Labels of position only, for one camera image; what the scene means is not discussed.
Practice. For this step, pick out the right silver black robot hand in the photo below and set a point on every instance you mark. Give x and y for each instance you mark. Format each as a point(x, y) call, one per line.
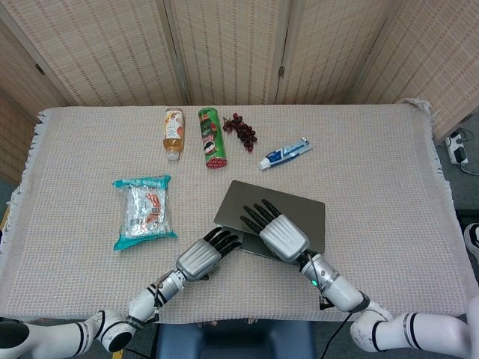
point(278, 233)

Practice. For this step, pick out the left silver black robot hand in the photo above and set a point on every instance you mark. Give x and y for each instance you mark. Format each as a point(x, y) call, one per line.
point(204, 258)

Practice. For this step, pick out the silver laptop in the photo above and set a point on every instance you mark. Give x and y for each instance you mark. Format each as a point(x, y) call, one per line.
point(299, 220)

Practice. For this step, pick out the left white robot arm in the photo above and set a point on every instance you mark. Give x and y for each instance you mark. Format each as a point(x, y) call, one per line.
point(112, 318)

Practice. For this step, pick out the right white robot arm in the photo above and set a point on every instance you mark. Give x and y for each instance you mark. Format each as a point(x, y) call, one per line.
point(374, 310)

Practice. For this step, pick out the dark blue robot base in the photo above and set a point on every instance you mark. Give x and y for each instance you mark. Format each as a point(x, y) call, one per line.
point(235, 340)

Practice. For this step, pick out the teal clear snack bag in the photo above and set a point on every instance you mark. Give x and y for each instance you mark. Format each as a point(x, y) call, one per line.
point(144, 213)

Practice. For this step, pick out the blue white toothpaste tube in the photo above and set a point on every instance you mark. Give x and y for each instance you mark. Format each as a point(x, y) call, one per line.
point(284, 153)

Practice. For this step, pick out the dark red grape bunch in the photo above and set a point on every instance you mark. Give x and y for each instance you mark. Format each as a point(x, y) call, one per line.
point(241, 131)

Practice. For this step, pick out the green chips can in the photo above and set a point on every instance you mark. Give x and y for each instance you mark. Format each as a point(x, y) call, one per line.
point(210, 138)

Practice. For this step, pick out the orange tea bottle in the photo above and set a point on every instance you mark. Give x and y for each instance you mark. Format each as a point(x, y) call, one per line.
point(173, 132)

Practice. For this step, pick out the beige woven tablecloth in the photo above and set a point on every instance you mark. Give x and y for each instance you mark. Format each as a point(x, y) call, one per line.
point(93, 149)

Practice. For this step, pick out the beige folding screen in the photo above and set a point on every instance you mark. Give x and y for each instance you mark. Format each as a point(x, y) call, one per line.
point(224, 48)

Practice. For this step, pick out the black white shoe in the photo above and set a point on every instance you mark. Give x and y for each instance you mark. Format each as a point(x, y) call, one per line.
point(473, 239)

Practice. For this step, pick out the white power strip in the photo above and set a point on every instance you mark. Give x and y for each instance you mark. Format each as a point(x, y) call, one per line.
point(457, 147)

